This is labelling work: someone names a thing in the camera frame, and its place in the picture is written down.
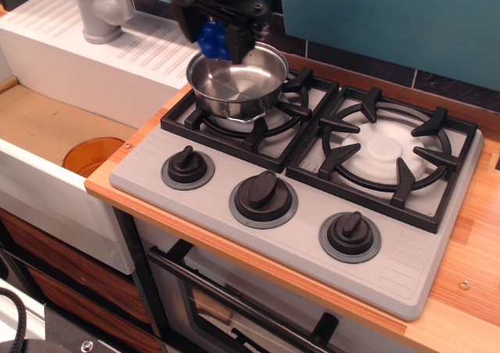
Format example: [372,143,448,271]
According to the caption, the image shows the stainless steel pan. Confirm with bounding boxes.
[186,42,289,123]

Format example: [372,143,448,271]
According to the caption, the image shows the black middle stove knob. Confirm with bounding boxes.
[229,170,298,230]

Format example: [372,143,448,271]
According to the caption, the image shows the black stove knob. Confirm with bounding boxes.
[160,145,216,191]
[229,170,298,230]
[319,211,382,264]

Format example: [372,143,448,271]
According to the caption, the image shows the oven door with black handle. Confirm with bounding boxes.
[147,240,398,352]

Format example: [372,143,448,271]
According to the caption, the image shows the wooden drawer fronts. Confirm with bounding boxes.
[1,211,166,352]

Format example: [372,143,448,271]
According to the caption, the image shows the black right stove knob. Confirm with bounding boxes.
[319,211,382,264]

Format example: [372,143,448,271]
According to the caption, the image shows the white toy sink unit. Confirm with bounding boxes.
[1,0,198,274]

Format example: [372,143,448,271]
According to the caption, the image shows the black burner grate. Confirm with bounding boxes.
[286,87,484,234]
[160,68,340,173]

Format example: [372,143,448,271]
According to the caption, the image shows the black braided cable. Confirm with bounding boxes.
[0,288,28,353]

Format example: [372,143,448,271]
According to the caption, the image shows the grey toy faucet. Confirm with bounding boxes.
[77,0,134,45]

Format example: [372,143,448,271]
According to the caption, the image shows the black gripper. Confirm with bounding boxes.
[170,0,269,65]

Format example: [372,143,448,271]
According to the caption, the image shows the black left burner grate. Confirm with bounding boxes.
[160,68,340,173]

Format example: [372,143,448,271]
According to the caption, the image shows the black right burner grate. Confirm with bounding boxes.
[286,87,484,234]

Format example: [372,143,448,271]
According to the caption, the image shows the black left stove knob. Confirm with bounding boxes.
[160,145,216,191]

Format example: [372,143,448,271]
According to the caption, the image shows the grey toy stove top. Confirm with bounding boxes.
[108,52,485,322]

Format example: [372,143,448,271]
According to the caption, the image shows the blue toy blueberry cluster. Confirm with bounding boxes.
[197,20,231,61]

